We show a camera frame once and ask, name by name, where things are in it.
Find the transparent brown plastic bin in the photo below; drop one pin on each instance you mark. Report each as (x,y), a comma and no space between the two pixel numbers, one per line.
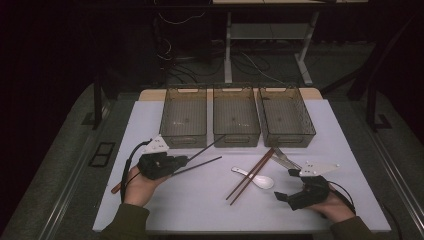
(286,116)
(236,116)
(183,116)

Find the person's left hand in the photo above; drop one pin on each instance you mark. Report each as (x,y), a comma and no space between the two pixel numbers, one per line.
(140,191)

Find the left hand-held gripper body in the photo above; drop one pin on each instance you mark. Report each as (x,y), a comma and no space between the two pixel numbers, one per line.
(156,165)

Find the white ceramic spoon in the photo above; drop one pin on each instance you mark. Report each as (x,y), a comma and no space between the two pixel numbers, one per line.
(265,182)

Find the person's right hand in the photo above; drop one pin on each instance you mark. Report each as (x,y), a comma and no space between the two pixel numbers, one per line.
(333,210)

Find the black floor outlet frame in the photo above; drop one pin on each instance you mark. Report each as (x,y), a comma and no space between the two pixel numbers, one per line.
(91,163)

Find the black metal stand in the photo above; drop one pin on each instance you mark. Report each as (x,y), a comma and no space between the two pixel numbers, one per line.
(371,106)
(97,100)

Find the white metal desk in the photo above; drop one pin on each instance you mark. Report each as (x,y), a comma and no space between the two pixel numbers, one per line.
(266,31)

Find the metal floor rail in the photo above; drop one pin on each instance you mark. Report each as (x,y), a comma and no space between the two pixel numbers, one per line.
(396,173)
(76,166)

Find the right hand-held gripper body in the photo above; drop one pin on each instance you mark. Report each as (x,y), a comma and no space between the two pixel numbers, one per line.
(310,196)

